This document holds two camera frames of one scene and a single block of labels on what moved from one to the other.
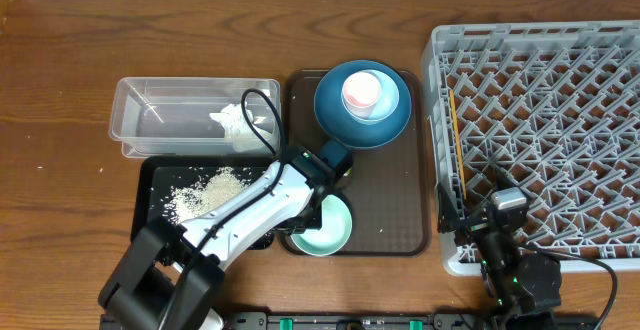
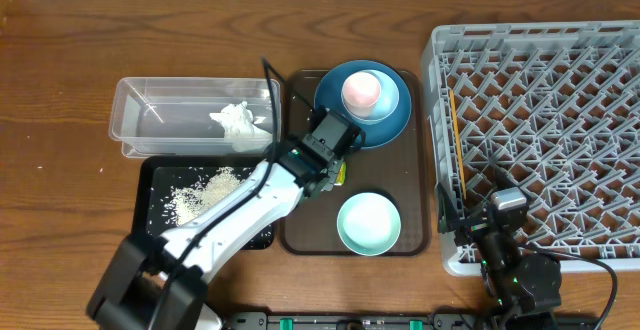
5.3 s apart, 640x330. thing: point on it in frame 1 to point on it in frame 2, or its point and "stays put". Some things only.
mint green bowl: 336,228 to 368,224
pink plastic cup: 361,91 stays put
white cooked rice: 185,199 stays put
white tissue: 239,134 stays put
